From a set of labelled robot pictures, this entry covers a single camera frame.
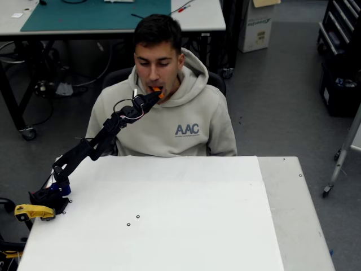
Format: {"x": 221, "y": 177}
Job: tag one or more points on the man in beige hoodie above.
{"x": 158, "y": 127}

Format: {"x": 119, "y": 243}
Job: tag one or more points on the black tool drawer cart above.
{"x": 338, "y": 25}

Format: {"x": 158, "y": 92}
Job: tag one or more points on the small white card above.
{"x": 17, "y": 15}

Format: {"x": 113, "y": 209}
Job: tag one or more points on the red blue screwdriver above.
{"x": 183, "y": 9}

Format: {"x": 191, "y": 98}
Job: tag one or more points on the black storage bin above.
{"x": 341, "y": 101}

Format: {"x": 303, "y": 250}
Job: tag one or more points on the grey workbench with black legs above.
{"x": 203, "y": 19}

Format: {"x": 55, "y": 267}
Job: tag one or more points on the black office chair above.
{"x": 115, "y": 77}

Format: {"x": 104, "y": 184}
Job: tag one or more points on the yellow black tool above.
{"x": 11, "y": 255}

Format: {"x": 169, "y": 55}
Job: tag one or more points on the white paper table cover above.
{"x": 197, "y": 226}

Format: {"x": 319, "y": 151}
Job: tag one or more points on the yellow clamp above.
{"x": 34, "y": 210}

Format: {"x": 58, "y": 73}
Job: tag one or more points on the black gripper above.
{"x": 147, "y": 100}

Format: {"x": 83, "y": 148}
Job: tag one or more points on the white cardboard box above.
{"x": 255, "y": 31}

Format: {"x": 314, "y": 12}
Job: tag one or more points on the black round device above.
{"x": 43, "y": 86}

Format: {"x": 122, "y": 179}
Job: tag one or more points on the orange carrot piece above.
{"x": 161, "y": 94}

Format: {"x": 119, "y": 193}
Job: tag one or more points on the tan manila folder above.
{"x": 265, "y": 2}

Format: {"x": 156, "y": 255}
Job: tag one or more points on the green cutting mat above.
{"x": 84, "y": 17}

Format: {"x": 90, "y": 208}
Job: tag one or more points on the grey metal stand with casters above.
{"x": 342, "y": 158}

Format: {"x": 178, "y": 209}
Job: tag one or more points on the black robot arm blue base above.
{"x": 76, "y": 153}

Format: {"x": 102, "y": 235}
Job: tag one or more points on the black armrest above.
{"x": 7, "y": 202}

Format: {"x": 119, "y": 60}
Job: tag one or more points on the white crumpled bag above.
{"x": 65, "y": 89}

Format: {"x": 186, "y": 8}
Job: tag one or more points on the small white gripper camera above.
{"x": 134, "y": 92}

